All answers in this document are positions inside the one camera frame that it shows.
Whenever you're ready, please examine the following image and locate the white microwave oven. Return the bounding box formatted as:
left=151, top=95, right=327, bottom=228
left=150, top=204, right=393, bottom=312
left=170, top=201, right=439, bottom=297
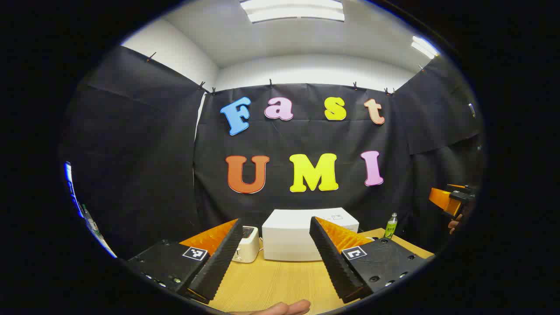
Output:
left=262, top=208, right=360, bottom=262

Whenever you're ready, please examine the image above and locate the small ceiling light panel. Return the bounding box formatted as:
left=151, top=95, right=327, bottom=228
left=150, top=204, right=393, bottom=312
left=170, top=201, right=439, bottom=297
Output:
left=411, top=35, right=440, bottom=60

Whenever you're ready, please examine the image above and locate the black backdrop cloth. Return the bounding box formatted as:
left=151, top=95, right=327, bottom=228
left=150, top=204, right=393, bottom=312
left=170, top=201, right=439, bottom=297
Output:
left=59, top=44, right=486, bottom=263

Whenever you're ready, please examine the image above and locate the green label drink bottle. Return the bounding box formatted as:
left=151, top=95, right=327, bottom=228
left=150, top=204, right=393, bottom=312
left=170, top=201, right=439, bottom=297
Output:
left=384, top=213, right=398, bottom=239

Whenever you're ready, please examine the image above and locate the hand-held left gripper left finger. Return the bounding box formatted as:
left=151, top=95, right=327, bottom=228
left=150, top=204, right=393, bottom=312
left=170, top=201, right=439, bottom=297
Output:
left=126, top=218, right=244, bottom=303

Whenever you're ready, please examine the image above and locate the large ceiling light panel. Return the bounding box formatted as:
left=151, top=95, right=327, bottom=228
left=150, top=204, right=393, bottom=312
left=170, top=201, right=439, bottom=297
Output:
left=239, top=0, right=345, bottom=24

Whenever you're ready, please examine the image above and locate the white toaster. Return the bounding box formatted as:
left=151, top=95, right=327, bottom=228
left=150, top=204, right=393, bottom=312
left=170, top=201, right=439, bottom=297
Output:
left=232, top=226, right=260, bottom=263

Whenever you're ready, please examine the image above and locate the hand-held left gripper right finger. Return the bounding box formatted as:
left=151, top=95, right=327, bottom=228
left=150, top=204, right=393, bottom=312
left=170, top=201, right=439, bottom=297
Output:
left=309, top=216, right=429, bottom=304

